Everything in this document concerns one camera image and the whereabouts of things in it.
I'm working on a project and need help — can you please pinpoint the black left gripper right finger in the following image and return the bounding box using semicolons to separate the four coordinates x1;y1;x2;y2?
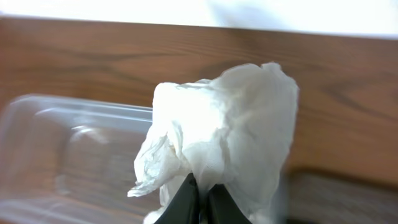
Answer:
206;184;251;224

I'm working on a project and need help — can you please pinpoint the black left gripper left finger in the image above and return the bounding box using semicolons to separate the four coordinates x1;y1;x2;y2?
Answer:
155;173;199;224

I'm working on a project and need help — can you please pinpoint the white napkin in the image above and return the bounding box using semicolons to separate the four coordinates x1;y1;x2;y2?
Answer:
128;62;299;223

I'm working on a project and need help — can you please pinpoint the dark brown tray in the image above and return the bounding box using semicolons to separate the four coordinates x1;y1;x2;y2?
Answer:
280;169;397;224

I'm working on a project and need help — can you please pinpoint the clear plastic bin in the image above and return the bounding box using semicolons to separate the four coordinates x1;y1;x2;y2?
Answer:
1;95;160;223

